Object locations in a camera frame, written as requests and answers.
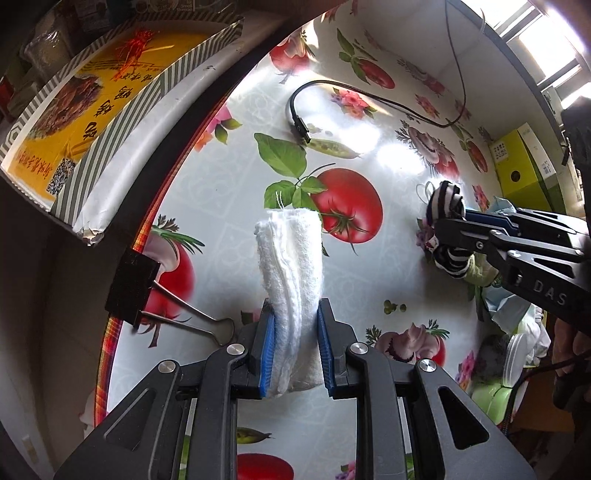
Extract yellow-green cardboard box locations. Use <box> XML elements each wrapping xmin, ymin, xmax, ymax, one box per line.
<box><xmin>488</xmin><ymin>122</ymin><xmax>566</xmax><ymax>210</ymax></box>

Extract window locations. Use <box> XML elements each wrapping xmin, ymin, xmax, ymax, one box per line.
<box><xmin>480</xmin><ymin>0</ymin><xmax>591</xmax><ymax>121</ymax></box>

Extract yellow printed box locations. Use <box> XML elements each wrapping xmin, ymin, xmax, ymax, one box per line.
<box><xmin>0</xmin><ymin>18</ymin><xmax>245</xmax><ymax>245</ymax></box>

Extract pile of small items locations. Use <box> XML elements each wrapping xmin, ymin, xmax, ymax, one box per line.
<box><xmin>0</xmin><ymin>0</ymin><xmax>139</xmax><ymax>121</ymax></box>

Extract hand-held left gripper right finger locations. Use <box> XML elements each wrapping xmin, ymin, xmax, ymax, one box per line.
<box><xmin>318</xmin><ymin>299</ymin><xmax>536</xmax><ymax>480</ymax></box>

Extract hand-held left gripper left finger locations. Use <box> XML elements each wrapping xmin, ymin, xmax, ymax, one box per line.
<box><xmin>53</xmin><ymin>300</ymin><xmax>278</xmax><ymax>480</ymax></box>

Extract blue cloth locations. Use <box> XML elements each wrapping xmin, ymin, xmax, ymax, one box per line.
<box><xmin>490</xmin><ymin>196</ymin><xmax>519</xmax><ymax>216</ymax></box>

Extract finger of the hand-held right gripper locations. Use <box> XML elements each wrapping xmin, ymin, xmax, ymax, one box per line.
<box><xmin>464</xmin><ymin>209</ymin><xmax>523</xmax><ymax>234</ymax></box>
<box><xmin>436</xmin><ymin>217</ymin><xmax>509</xmax><ymax>278</ymax></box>

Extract black and white striped sock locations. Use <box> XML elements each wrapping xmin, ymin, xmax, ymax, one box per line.
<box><xmin>431</xmin><ymin>244</ymin><xmax>477</xmax><ymax>280</ymax></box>

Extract dark striped sock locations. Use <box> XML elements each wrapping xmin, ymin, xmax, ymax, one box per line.
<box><xmin>426</xmin><ymin>181</ymin><xmax>466</xmax><ymax>223</ymax></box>

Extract grey sock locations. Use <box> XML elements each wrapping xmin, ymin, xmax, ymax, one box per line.
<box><xmin>475</xmin><ymin>335</ymin><xmax>511</xmax><ymax>384</ymax></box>

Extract black braided cable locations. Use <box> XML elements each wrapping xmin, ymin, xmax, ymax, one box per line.
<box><xmin>503</xmin><ymin>355</ymin><xmax>591</xmax><ymax>437</ymax></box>

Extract thin black cable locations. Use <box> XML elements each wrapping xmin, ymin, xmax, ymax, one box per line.
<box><xmin>288</xmin><ymin>0</ymin><xmax>469</xmax><ymax>144</ymax></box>

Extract light green plastic object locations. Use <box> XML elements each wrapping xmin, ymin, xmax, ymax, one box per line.
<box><xmin>468</xmin><ymin>381</ymin><xmax>513</xmax><ymax>425</ymax></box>

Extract black binder clip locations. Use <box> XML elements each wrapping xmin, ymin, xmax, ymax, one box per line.
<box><xmin>105</xmin><ymin>249</ymin><xmax>236</xmax><ymax>346</ymax></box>

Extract green rabbit towel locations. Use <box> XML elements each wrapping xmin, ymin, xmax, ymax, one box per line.
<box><xmin>464</xmin><ymin>253</ymin><xmax>503</xmax><ymax>291</ymax></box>

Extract white towel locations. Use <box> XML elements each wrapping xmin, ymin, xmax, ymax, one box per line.
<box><xmin>254</xmin><ymin>208</ymin><xmax>324</xmax><ymax>400</ymax></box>

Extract person's right hand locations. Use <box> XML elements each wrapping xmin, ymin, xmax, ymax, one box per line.
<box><xmin>551</xmin><ymin>318</ymin><xmax>591</xmax><ymax>371</ymax></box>

